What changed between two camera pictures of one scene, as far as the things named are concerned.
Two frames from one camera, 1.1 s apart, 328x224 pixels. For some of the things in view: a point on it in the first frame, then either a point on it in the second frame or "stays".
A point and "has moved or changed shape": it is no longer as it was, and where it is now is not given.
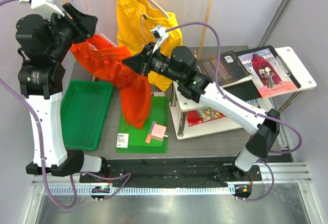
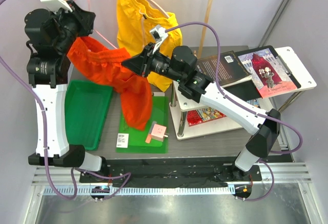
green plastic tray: (83, 111) stays
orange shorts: (104, 61) has moved or changed shape
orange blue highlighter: (148, 140) stays
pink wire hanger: (87, 13) has moved or changed shape
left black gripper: (84, 25) stays
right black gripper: (141, 63) stays
